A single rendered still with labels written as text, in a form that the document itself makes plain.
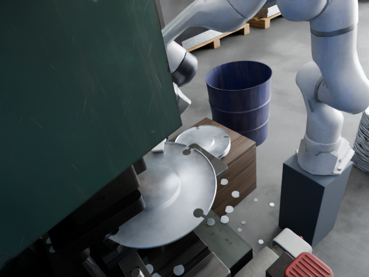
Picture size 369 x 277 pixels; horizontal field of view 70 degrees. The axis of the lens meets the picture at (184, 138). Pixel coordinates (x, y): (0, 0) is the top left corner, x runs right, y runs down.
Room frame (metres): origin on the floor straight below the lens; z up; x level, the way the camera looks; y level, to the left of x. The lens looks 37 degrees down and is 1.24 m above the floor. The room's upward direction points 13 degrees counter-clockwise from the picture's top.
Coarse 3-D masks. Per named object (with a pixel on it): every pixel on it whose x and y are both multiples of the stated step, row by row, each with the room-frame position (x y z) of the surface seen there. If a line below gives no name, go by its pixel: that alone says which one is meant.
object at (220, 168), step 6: (192, 144) 0.56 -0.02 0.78; (186, 150) 0.54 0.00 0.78; (198, 150) 0.53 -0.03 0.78; (204, 150) 0.53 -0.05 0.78; (210, 156) 0.50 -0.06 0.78; (210, 162) 0.48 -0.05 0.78; (216, 162) 0.47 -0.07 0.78; (222, 162) 0.47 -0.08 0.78; (216, 168) 0.45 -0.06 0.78; (222, 168) 0.45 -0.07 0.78; (216, 174) 0.43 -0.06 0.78; (222, 174) 0.44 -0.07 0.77
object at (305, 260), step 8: (304, 256) 0.21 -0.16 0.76; (312, 256) 0.21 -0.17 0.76; (296, 264) 0.20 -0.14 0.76; (304, 264) 0.20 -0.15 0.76; (312, 264) 0.20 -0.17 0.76; (320, 264) 0.20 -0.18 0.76; (288, 272) 0.19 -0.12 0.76; (296, 272) 0.19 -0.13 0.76; (304, 272) 0.19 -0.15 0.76; (312, 272) 0.19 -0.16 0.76; (320, 272) 0.18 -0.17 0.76; (328, 272) 0.18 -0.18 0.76
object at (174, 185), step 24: (168, 144) 0.56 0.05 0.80; (168, 168) 0.47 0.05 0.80; (192, 168) 0.46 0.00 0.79; (144, 192) 0.41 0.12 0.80; (168, 192) 0.40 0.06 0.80; (192, 192) 0.39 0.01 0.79; (144, 216) 0.35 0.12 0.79; (168, 216) 0.34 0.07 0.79; (192, 216) 0.33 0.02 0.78; (120, 240) 0.31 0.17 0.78; (144, 240) 0.30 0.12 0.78; (168, 240) 0.29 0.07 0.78
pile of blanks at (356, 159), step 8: (360, 120) 1.06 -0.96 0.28; (368, 120) 0.99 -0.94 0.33; (360, 128) 1.05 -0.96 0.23; (368, 128) 0.99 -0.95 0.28; (360, 136) 1.04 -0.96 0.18; (368, 136) 0.97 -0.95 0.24; (360, 144) 1.00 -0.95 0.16; (368, 144) 0.95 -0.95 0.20; (360, 152) 0.98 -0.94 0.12; (368, 152) 0.95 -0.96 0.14; (352, 160) 1.03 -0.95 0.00; (360, 160) 0.97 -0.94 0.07; (368, 160) 0.94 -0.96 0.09; (360, 168) 0.96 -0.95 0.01; (368, 168) 0.92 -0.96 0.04
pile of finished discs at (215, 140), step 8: (192, 128) 1.20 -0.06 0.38; (200, 128) 1.18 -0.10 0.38; (208, 128) 1.16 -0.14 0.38; (216, 128) 1.15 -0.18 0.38; (184, 136) 1.14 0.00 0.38; (192, 136) 1.12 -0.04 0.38; (200, 136) 1.10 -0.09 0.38; (208, 136) 1.08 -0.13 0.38; (216, 136) 1.08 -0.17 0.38; (224, 136) 1.07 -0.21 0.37; (200, 144) 1.04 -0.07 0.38; (208, 144) 1.02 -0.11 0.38; (216, 144) 1.02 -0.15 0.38; (224, 144) 1.00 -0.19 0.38; (216, 152) 0.95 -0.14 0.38; (224, 152) 0.95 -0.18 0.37
